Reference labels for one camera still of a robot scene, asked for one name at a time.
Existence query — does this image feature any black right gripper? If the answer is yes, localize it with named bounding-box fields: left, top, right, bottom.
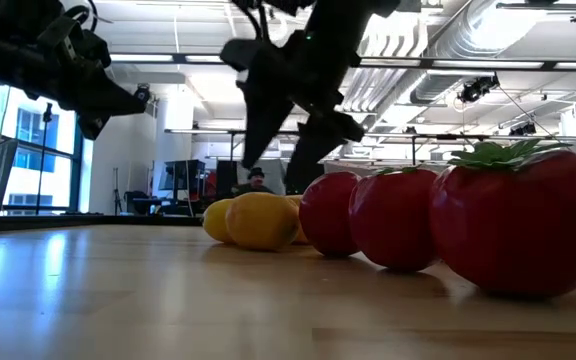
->
left=220, top=29, right=367, bottom=196

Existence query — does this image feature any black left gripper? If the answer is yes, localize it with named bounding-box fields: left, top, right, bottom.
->
left=27, top=29, right=149, bottom=141

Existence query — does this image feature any red plastic tomato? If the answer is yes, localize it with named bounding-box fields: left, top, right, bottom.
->
left=428, top=138, right=576, bottom=300
left=348, top=166, right=442, bottom=273
left=298, top=171, right=363, bottom=258

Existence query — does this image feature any orange-yellow plastic lemon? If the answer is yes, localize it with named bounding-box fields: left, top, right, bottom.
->
left=285, top=194, right=312, bottom=246
left=225, top=192, right=300, bottom=251

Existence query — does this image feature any yellow plastic lemon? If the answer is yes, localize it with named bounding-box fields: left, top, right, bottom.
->
left=202, top=198, right=237, bottom=245

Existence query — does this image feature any black tripod stand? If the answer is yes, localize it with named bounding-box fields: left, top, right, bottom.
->
left=35, top=102, right=55, bottom=216

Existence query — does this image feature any seated person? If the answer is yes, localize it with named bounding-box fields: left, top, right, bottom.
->
left=231, top=167, right=275, bottom=197

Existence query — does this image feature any black upright panel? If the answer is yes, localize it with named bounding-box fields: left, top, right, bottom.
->
left=216, top=160, right=239, bottom=200

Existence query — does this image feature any folded black tripod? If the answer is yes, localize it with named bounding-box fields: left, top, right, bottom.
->
left=111, top=167, right=123, bottom=215

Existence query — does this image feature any black monitor cart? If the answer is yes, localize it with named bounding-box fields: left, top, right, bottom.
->
left=160, top=159, right=208, bottom=216

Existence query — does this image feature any long ceiling light bar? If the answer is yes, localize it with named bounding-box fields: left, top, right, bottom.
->
left=110, top=52, right=576, bottom=71

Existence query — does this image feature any black ceiling track light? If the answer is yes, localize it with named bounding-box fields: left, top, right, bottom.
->
left=496, top=2, right=576, bottom=24

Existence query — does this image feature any black background rig frame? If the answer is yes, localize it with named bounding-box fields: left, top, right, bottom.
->
left=165, top=128, right=576, bottom=166

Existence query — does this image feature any large black ceiling camera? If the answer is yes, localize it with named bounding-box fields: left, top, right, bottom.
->
left=457, top=74, right=501, bottom=105

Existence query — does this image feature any silver ventilation duct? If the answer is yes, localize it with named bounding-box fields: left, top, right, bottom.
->
left=410, top=0, right=549, bottom=106

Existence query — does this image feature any small black ceiling camera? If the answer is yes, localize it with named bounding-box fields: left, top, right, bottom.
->
left=508, top=121, right=538, bottom=137

